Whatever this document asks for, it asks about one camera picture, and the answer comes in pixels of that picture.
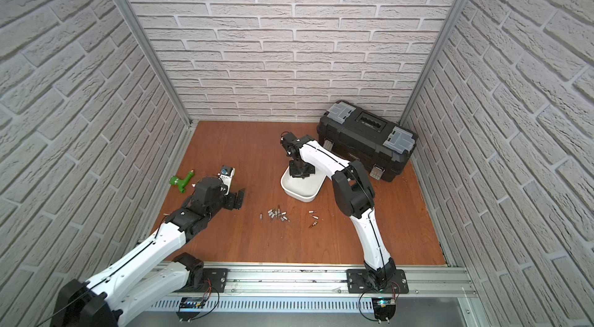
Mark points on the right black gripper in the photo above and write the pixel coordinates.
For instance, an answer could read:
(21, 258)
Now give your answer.
(295, 173)

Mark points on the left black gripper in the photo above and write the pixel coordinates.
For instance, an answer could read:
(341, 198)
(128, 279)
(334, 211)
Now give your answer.
(233, 199)

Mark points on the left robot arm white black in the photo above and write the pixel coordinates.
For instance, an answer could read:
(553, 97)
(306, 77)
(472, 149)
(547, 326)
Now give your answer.
(116, 295)

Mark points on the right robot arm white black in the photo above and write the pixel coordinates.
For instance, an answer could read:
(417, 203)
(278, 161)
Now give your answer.
(353, 192)

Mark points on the white rectangular storage box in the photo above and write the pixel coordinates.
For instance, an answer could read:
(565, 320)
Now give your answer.
(302, 189)

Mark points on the pile of silver bits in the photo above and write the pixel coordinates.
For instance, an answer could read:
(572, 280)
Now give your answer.
(275, 214)

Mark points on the green toy drill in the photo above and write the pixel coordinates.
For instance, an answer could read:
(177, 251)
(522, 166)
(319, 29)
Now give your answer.
(181, 183)

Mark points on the black plastic toolbox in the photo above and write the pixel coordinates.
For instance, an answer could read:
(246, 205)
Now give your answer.
(353, 133)

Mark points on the left controller board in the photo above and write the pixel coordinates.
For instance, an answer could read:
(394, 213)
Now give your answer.
(191, 308)

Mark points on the controller board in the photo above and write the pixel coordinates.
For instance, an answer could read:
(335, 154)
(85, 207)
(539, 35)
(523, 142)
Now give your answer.
(383, 309)
(191, 308)

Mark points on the right controller board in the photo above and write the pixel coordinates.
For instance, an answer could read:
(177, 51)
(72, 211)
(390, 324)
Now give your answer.
(383, 309)

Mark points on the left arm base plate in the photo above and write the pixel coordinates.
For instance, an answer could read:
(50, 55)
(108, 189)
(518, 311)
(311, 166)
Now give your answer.
(209, 279)

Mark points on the aluminium mounting rail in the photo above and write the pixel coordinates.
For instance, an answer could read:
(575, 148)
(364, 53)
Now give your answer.
(303, 280)

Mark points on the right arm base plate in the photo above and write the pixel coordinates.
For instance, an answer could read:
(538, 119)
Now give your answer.
(360, 281)

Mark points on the left aluminium corner post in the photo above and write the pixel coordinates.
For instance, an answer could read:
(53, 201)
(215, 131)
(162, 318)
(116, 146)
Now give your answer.
(138, 32)

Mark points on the aluminium corner post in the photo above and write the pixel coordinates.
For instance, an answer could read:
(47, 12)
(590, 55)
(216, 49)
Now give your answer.
(441, 41)
(138, 32)

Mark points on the right aluminium corner post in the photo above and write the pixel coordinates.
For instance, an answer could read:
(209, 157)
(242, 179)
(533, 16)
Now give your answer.
(441, 41)

